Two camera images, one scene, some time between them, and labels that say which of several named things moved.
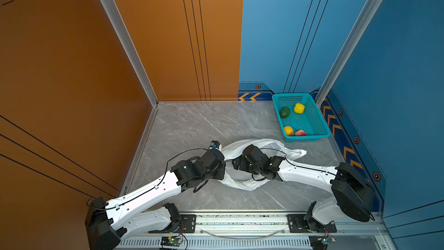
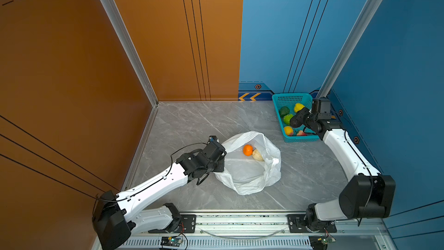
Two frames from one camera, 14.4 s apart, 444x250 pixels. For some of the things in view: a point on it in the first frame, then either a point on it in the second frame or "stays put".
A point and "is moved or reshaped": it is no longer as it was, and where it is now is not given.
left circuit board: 171,241 stays put
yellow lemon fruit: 299,108 stays put
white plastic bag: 244,180 is moved or reshaped
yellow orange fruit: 288,131 stays put
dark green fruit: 284,112 stays put
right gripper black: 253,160 → 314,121
